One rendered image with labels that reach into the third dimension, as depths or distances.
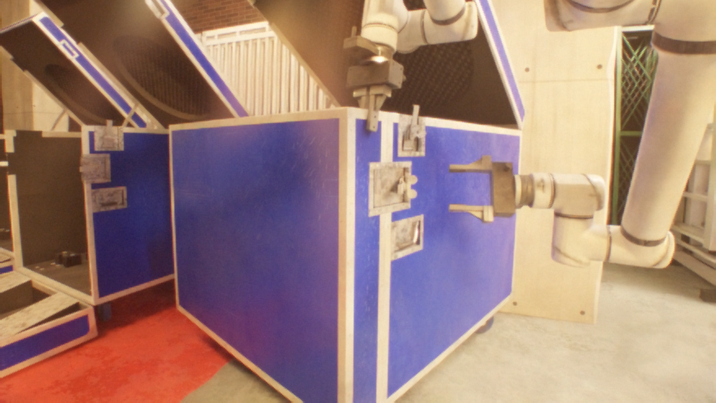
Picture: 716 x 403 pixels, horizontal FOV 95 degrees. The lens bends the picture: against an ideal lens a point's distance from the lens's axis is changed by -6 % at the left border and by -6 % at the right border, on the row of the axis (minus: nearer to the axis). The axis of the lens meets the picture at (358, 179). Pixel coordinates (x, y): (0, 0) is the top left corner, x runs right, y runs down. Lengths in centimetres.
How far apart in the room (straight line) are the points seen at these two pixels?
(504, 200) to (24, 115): 468
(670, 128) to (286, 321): 95
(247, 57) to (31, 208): 226
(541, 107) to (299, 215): 143
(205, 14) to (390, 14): 527
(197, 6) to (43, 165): 400
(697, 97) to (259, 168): 94
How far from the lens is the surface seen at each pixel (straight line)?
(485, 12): 146
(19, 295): 252
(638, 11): 66
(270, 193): 100
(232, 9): 570
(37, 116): 477
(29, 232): 274
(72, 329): 199
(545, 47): 205
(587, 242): 96
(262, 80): 371
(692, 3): 66
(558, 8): 64
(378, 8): 88
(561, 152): 200
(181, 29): 221
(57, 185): 276
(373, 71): 83
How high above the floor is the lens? 87
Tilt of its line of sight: 5 degrees down
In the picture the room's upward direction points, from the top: 1 degrees clockwise
